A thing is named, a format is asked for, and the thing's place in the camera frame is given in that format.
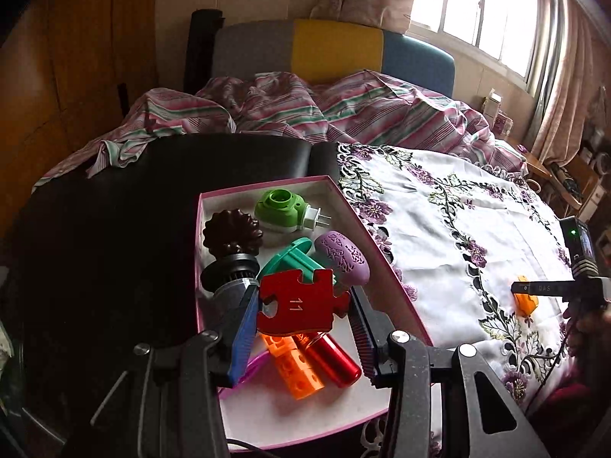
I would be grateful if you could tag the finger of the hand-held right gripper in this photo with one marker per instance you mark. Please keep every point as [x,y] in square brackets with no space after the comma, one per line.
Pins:
[539,288]

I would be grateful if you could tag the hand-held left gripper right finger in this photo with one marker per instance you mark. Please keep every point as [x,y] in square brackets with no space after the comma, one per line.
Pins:
[363,338]

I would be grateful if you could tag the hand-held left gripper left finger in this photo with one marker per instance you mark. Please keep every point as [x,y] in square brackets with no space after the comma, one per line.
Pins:
[243,338]

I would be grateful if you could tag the yellow plastic piece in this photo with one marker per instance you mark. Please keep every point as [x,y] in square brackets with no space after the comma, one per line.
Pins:
[527,305]

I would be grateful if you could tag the magenta plastic egg shell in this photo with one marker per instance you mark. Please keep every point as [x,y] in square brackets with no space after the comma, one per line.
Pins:
[255,365]

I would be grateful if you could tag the red metal cylinder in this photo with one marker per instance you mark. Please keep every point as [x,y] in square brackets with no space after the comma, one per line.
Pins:
[334,362]

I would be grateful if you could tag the red puzzle piece block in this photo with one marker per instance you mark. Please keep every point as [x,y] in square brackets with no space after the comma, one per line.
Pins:
[286,305]

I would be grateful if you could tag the orange building block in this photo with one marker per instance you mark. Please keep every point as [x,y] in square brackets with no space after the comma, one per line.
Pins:
[296,372]

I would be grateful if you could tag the grey cylinder filter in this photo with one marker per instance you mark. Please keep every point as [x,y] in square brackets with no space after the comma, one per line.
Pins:
[229,276]

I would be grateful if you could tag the purple patterned oval case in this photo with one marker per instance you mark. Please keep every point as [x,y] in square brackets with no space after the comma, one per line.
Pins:
[343,257]

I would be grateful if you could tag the teal plastic piece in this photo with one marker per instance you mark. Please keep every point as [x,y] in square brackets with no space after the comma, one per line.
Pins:
[291,260]

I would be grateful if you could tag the pink cardboard box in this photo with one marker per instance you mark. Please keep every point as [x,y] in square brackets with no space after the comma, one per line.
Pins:
[296,415]

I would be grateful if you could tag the brown fluted mould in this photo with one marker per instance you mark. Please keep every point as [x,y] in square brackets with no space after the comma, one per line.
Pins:
[231,231]

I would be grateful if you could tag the light green plug-in device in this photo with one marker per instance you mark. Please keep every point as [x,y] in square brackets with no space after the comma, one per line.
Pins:
[277,207]

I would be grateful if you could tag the person's right hand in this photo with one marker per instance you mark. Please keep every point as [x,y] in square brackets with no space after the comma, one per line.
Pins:
[589,331]

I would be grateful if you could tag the cluttered wooden desk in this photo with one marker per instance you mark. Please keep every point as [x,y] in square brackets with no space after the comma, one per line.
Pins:
[584,171]

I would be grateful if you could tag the wooden bedside table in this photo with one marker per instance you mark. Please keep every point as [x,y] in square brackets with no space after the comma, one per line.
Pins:
[532,164]

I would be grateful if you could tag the red cloth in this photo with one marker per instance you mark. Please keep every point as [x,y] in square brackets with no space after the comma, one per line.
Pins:
[573,396]

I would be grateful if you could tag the white floral embroidered tablecloth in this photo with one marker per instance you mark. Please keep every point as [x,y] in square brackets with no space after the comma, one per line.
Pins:
[429,248]

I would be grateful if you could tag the small pink carton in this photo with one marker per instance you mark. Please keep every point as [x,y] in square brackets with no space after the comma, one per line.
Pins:
[503,124]

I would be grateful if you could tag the long beige curtain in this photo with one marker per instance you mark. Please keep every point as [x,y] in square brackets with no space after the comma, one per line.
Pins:
[568,81]

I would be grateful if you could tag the white carton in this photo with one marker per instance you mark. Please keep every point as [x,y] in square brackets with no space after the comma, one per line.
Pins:
[491,104]

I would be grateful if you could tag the pink green striped blanket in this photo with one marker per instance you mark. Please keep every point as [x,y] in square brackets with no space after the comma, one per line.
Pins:
[358,109]

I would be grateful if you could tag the window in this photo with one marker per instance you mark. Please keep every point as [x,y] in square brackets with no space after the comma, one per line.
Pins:
[472,9]

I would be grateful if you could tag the grey yellow blue headboard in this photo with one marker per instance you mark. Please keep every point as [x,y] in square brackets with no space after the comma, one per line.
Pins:
[334,50]

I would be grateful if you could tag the wooden wardrobe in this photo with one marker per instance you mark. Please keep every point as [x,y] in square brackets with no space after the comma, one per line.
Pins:
[71,81]

